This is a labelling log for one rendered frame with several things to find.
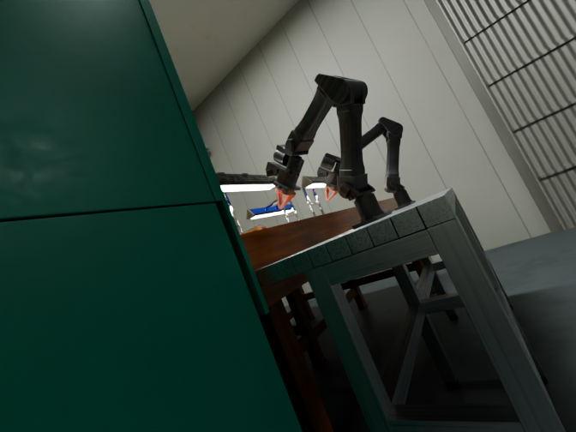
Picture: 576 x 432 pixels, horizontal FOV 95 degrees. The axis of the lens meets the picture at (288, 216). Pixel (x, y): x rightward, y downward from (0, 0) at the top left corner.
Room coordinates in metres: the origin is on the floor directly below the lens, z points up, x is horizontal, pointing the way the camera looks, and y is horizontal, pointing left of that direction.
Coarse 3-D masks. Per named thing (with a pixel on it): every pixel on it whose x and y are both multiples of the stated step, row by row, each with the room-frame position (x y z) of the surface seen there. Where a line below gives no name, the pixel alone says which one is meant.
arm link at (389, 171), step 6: (390, 138) 1.25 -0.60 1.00; (396, 138) 1.24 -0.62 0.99; (390, 144) 1.25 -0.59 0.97; (396, 144) 1.25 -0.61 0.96; (390, 150) 1.26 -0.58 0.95; (396, 150) 1.26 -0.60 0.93; (390, 156) 1.26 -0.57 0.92; (396, 156) 1.26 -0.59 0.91; (390, 162) 1.26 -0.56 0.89; (396, 162) 1.26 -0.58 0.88; (390, 168) 1.26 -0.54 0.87; (396, 168) 1.26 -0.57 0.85; (390, 174) 1.26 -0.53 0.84; (396, 174) 1.25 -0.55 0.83; (384, 180) 1.31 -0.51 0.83; (390, 180) 1.25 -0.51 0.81; (396, 180) 1.25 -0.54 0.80; (384, 186) 1.30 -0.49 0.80; (390, 192) 1.30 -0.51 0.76
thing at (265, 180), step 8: (224, 176) 1.11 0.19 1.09; (232, 176) 1.15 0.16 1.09; (240, 176) 1.19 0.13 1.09; (248, 176) 1.24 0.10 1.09; (256, 176) 1.29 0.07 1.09; (264, 176) 1.35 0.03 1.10; (224, 184) 1.06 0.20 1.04; (232, 184) 1.11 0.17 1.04; (240, 184) 1.15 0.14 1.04; (248, 184) 1.19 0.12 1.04; (256, 184) 1.25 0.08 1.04; (264, 184) 1.30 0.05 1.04; (272, 184) 1.36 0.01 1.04
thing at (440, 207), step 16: (448, 192) 0.64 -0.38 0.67; (400, 208) 1.19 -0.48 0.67; (416, 208) 0.44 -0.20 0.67; (432, 208) 0.43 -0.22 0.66; (448, 208) 0.42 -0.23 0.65; (368, 224) 0.64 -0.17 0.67; (384, 224) 0.47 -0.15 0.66; (400, 224) 0.46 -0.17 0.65; (416, 224) 0.44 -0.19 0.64; (432, 224) 0.43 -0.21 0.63; (336, 240) 0.52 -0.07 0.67; (352, 240) 0.50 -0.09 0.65; (368, 240) 0.49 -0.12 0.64; (384, 240) 0.48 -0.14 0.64; (288, 256) 0.74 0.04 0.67; (304, 256) 0.56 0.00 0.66; (320, 256) 0.54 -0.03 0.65; (336, 256) 0.53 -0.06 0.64; (256, 272) 0.64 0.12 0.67; (272, 272) 0.61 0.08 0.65; (288, 272) 0.59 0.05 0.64
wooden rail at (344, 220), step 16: (352, 208) 1.30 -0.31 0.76; (384, 208) 1.75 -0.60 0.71; (288, 224) 0.81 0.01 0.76; (304, 224) 0.89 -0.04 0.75; (320, 224) 0.98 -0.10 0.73; (336, 224) 1.09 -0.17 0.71; (352, 224) 1.23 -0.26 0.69; (256, 240) 0.68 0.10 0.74; (272, 240) 0.73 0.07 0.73; (288, 240) 0.79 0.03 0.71; (304, 240) 0.86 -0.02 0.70; (320, 240) 0.94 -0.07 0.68; (256, 256) 0.66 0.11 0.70; (272, 256) 0.70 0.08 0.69; (272, 288) 0.67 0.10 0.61; (288, 288) 0.72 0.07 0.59; (272, 304) 0.65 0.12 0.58
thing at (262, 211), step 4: (288, 204) 2.51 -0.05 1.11; (256, 208) 2.12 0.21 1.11; (260, 208) 2.15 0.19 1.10; (264, 208) 2.18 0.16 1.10; (268, 208) 2.22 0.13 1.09; (272, 208) 2.26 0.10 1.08; (276, 208) 2.30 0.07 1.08; (288, 208) 2.43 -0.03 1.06; (248, 212) 2.03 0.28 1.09; (252, 212) 2.03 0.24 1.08; (256, 212) 2.07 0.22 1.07; (260, 212) 2.10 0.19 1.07; (264, 212) 2.13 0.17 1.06; (268, 212) 2.18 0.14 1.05; (272, 212) 2.21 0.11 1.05; (276, 212) 2.26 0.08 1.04; (248, 216) 2.04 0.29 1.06; (252, 216) 2.02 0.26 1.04
